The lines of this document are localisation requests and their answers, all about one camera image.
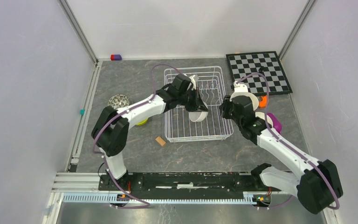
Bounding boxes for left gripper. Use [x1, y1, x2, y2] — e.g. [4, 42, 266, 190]
[178, 87, 208, 112]

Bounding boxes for plain white bowl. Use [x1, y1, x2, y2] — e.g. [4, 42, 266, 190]
[189, 104, 208, 122]

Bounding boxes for beige flower bowl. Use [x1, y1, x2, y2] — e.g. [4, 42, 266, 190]
[230, 92, 259, 111]

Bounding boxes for white ribbed bowl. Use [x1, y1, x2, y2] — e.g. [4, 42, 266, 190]
[255, 112, 273, 125]

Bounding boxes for yellow-green bowl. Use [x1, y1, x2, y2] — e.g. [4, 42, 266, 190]
[136, 118, 148, 126]

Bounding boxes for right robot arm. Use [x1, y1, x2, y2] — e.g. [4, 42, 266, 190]
[219, 95, 344, 214]

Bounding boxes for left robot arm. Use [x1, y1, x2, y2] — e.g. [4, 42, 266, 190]
[91, 74, 208, 190]

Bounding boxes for orange curved block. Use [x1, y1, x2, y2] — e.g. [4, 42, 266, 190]
[259, 96, 269, 108]

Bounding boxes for purple scoop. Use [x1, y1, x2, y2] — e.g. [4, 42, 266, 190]
[267, 112, 282, 133]

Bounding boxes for wooden block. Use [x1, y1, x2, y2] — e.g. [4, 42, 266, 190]
[155, 136, 166, 147]

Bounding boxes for black grey chessboard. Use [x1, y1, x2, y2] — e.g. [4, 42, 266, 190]
[225, 51, 293, 98]

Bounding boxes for purple red block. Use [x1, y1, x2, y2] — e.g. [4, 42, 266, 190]
[110, 54, 122, 61]

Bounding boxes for white wire dish rack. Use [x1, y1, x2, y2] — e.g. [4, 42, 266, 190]
[165, 66, 234, 142]

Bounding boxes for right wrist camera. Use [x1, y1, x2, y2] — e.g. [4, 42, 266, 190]
[233, 81, 248, 93]

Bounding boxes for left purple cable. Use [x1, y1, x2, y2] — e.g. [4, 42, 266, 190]
[92, 64, 183, 210]

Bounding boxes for purple cable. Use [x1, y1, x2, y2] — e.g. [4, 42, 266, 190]
[234, 72, 341, 211]
[92, 64, 183, 210]

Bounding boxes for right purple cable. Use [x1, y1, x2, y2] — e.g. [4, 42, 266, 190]
[234, 72, 341, 211]

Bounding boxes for aluminium frame rails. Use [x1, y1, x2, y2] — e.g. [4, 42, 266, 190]
[41, 0, 340, 224]

